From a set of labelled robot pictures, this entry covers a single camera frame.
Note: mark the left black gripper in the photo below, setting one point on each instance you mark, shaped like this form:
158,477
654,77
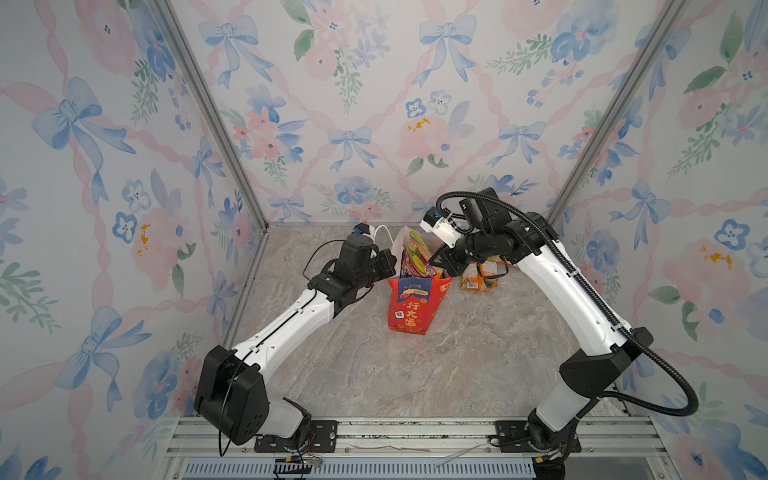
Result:
388,268

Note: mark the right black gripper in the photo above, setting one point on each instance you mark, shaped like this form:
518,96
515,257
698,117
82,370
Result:
445,262

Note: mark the pink fruit candy pack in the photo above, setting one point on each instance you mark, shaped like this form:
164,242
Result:
415,261

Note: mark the red paper bag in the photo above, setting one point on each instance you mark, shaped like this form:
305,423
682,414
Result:
414,302

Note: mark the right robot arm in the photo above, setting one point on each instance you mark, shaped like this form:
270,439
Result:
487,227

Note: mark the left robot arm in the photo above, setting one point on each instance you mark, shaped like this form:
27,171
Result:
232,389

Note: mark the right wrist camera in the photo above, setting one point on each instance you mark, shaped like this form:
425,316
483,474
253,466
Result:
443,227

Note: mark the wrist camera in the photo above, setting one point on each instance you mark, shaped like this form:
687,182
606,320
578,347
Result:
363,229
443,227

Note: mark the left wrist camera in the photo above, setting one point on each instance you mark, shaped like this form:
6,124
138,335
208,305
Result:
363,229

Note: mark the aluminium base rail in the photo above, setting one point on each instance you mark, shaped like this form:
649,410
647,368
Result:
423,448

